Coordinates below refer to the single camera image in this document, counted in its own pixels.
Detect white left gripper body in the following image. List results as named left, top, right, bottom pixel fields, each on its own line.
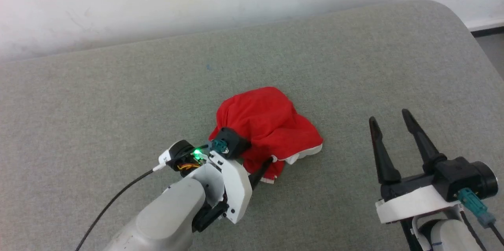
left=159, top=139, right=253, bottom=233

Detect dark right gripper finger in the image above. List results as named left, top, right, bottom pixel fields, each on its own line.
left=369, top=116, right=402, bottom=186
left=402, top=109, right=448, bottom=174

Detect black cable with teal plug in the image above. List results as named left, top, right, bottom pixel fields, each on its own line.
left=458, top=188, right=504, bottom=245

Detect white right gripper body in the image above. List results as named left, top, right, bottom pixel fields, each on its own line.
left=375, top=173, right=462, bottom=225

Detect grey fabric sofa cushion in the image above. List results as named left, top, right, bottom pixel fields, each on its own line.
left=0, top=0, right=504, bottom=251

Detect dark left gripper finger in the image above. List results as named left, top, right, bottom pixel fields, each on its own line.
left=248, top=157, right=274, bottom=191

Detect dark wall baseboard strip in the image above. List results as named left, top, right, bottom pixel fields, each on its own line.
left=471, top=26, right=504, bottom=37

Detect red shorts with white trim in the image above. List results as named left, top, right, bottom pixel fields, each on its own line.
left=208, top=86, right=324, bottom=184

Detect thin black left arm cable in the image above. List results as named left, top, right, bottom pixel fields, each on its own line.
left=74, top=151, right=174, bottom=251

